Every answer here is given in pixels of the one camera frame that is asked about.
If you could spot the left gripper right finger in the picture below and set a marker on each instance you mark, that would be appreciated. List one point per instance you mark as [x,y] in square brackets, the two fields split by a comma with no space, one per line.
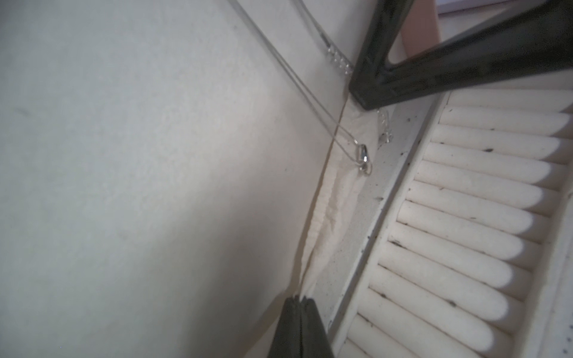
[314,340]

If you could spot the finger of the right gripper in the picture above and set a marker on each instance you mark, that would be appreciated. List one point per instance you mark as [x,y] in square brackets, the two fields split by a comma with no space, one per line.
[530,38]

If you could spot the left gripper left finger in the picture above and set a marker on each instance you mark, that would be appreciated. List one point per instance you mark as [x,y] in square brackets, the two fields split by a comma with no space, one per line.
[287,338]

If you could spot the pink jewelry box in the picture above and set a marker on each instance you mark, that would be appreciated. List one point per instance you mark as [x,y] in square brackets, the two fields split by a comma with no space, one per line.
[173,171]

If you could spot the purple placemat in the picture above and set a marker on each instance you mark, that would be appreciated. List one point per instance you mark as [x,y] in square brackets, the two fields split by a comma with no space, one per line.
[450,6]

